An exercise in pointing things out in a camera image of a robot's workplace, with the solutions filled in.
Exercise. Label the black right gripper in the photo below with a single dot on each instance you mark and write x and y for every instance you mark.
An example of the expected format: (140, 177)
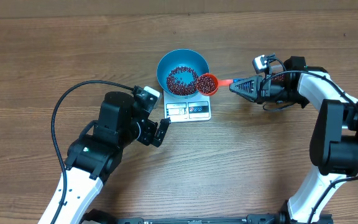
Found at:
(264, 91)

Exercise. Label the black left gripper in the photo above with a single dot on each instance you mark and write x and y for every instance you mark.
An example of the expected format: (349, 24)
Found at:
(150, 127)

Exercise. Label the red scoop blue handle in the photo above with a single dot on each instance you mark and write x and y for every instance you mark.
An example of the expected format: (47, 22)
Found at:
(219, 83)

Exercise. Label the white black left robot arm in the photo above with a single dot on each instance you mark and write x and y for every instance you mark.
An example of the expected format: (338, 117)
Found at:
(123, 118)

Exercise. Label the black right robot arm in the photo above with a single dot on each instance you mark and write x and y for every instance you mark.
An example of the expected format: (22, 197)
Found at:
(334, 143)

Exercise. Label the white digital kitchen scale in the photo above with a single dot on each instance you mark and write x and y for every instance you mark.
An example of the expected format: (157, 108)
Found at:
(180, 110)

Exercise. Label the red beans in bowl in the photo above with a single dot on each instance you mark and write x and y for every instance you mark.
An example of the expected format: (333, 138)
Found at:
(182, 81)

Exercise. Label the teal plastic bowl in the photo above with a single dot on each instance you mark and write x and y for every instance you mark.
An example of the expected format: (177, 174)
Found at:
(177, 58)

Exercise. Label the red adzuki beans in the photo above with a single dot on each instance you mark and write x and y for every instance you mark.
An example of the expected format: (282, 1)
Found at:
(278, 78)

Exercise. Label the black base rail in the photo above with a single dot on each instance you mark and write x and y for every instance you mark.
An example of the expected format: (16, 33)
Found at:
(99, 217)

